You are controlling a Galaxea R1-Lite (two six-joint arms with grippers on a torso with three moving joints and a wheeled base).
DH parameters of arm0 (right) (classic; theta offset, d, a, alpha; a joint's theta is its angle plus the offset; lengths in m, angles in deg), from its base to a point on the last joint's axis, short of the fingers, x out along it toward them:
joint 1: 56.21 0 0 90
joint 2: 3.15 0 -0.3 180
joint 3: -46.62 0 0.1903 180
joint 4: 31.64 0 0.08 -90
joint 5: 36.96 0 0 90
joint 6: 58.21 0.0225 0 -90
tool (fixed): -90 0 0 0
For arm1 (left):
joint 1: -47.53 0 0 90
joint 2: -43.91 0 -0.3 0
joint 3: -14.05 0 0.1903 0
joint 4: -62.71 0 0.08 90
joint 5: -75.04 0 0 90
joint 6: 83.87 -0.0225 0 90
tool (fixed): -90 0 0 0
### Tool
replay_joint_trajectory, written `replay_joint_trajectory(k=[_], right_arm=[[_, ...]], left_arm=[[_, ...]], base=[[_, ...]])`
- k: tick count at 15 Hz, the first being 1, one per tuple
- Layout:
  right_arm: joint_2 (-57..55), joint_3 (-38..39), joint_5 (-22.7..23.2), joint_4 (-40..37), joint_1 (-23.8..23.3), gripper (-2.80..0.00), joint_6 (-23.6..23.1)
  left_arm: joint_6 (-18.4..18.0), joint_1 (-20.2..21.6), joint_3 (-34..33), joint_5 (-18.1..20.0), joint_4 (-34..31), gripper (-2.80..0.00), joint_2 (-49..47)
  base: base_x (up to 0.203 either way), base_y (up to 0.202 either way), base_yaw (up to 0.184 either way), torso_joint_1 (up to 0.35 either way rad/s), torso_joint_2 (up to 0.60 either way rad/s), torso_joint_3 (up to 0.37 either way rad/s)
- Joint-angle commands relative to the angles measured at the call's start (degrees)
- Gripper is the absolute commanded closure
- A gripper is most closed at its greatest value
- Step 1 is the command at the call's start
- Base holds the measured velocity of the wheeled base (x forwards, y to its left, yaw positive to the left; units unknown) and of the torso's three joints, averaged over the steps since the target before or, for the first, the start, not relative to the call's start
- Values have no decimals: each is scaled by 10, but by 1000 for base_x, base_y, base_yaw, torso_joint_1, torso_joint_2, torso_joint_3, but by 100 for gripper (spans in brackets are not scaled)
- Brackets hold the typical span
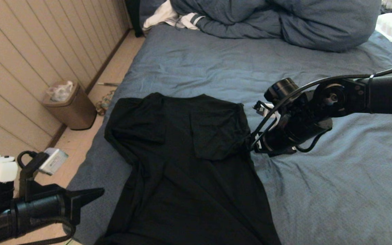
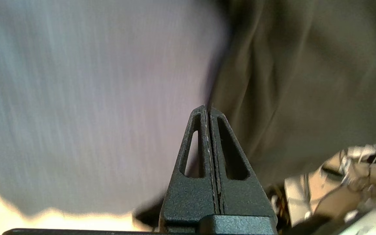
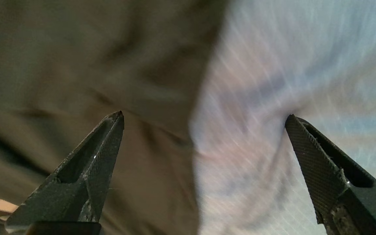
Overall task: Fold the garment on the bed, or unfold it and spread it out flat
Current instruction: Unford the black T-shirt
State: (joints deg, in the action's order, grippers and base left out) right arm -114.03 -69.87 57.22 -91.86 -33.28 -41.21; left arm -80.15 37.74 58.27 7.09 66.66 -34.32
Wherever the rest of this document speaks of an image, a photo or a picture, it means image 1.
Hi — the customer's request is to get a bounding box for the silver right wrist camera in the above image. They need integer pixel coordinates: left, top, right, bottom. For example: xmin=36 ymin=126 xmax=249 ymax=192
xmin=253 ymin=100 xmax=281 ymax=131

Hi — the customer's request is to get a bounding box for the white striped garment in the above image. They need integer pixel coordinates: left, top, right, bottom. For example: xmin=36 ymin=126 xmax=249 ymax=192
xmin=143 ymin=0 xmax=205 ymax=32

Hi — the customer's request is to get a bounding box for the colourful rope toy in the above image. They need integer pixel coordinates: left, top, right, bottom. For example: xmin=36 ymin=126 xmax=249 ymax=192
xmin=96 ymin=90 xmax=115 ymax=116

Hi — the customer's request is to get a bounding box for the black bedside furniture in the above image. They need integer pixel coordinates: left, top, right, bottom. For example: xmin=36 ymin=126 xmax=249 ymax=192
xmin=125 ymin=0 xmax=144 ymax=38

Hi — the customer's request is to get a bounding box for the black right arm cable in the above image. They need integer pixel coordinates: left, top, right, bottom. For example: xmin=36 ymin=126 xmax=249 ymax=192
xmin=250 ymin=61 xmax=392 ymax=150

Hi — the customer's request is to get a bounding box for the black left gripper cable loop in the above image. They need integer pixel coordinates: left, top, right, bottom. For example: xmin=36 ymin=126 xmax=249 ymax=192
xmin=19 ymin=218 xmax=76 ymax=245

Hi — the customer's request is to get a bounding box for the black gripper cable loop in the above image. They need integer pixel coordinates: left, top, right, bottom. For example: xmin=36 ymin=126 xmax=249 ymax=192
xmin=19 ymin=218 xmax=76 ymax=245
xmin=296 ymin=128 xmax=331 ymax=153

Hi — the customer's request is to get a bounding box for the black printed t-shirt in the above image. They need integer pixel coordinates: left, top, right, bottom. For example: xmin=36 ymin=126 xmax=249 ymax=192
xmin=96 ymin=93 xmax=282 ymax=245

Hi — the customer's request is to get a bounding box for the black right gripper cable loop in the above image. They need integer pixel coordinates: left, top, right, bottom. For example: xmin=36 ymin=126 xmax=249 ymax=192
xmin=296 ymin=128 xmax=331 ymax=153

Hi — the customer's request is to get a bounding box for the brown trash bin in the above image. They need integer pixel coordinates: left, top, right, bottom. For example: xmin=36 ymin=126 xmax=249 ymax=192
xmin=42 ymin=81 xmax=97 ymax=131

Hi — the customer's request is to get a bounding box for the blue bunched duvet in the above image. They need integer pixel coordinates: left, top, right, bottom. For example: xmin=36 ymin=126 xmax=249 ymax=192
xmin=169 ymin=0 xmax=381 ymax=53

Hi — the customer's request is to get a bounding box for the bed with blue sheet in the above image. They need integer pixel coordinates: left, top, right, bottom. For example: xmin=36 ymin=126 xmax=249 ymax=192
xmin=62 ymin=24 xmax=392 ymax=245

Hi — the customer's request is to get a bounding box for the clear plastic bin bag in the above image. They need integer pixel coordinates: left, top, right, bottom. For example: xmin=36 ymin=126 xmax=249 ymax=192
xmin=46 ymin=81 xmax=74 ymax=102

